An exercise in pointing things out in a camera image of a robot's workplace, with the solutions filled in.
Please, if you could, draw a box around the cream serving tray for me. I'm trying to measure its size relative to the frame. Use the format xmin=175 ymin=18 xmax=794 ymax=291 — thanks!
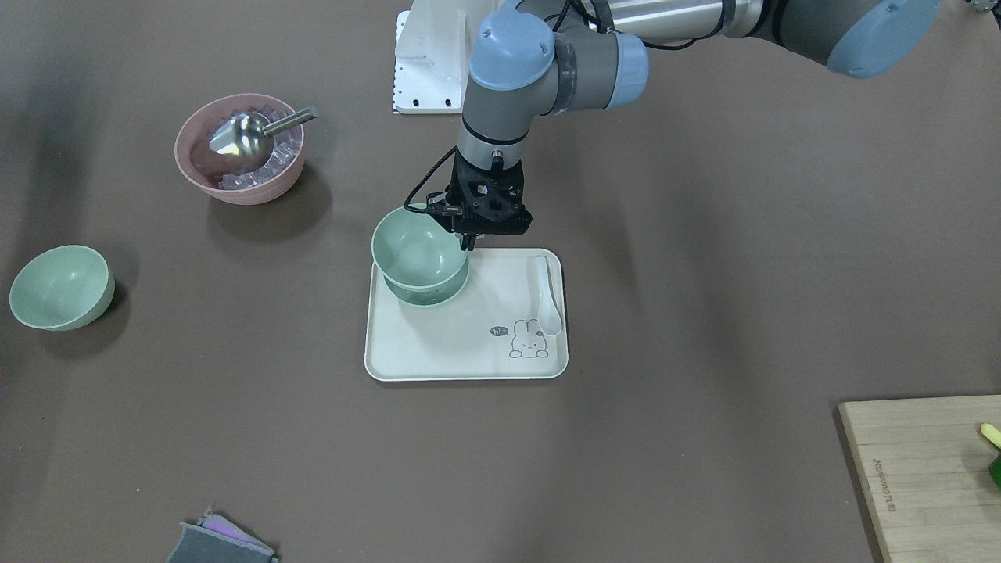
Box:
xmin=364 ymin=247 xmax=571 ymax=382

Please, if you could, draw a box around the bamboo cutting board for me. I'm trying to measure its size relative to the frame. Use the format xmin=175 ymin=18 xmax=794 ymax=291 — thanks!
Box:
xmin=838 ymin=395 xmax=1000 ymax=562

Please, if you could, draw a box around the green lime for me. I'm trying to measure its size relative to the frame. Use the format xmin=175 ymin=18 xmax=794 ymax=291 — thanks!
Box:
xmin=988 ymin=454 xmax=1001 ymax=489

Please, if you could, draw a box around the green bowl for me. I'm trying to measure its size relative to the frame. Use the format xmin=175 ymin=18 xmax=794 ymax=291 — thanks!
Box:
xmin=382 ymin=261 xmax=471 ymax=307
xmin=371 ymin=207 xmax=468 ymax=291
xmin=9 ymin=245 xmax=116 ymax=332

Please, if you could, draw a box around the pink bowl with ice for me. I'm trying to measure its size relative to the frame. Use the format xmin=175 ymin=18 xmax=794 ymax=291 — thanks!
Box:
xmin=173 ymin=93 xmax=305 ymax=206

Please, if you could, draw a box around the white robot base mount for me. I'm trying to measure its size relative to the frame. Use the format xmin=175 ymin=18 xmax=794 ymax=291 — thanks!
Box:
xmin=393 ymin=1 xmax=493 ymax=115

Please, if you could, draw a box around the metal scoop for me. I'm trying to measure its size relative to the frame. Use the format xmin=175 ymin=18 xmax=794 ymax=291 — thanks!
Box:
xmin=208 ymin=106 xmax=318 ymax=174

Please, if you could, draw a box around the white ceramic spoon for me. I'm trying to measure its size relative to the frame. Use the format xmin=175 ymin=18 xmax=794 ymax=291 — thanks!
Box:
xmin=535 ymin=254 xmax=564 ymax=336

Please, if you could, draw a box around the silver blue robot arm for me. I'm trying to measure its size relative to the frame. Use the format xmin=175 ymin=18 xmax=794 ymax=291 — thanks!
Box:
xmin=404 ymin=1 xmax=939 ymax=252

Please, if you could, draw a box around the green bowl on tray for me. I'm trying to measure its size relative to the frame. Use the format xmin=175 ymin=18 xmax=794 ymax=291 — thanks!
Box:
xmin=382 ymin=261 xmax=471 ymax=307

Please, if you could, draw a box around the grey folded cloth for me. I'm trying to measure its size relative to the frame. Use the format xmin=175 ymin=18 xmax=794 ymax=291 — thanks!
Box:
xmin=166 ymin=510 xmax=280 ymax=562

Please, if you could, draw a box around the yellow plastic knife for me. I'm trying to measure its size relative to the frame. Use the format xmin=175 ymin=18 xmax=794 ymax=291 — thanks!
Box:
xmin=978 ymin=421 xmax=1001 ymax=450

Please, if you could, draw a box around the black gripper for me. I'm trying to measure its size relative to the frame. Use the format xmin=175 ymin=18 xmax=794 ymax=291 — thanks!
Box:
xmin=429 ymin=156 xmax=532 ymax=252

